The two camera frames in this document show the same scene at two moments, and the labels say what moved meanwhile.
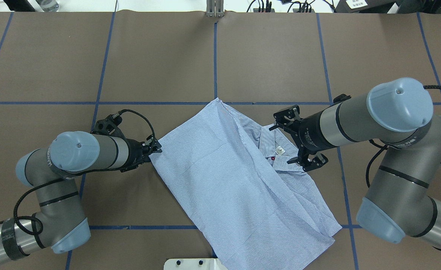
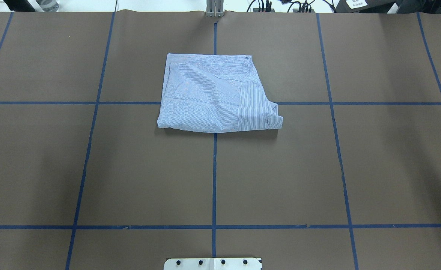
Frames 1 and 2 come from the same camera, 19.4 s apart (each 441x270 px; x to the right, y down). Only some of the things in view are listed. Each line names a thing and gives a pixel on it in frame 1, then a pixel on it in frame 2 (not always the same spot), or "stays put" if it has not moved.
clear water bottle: x=48 y=5 stays put
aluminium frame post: x=215 y=8 stays put
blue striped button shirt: x=232 y=175 to x=211 y=93
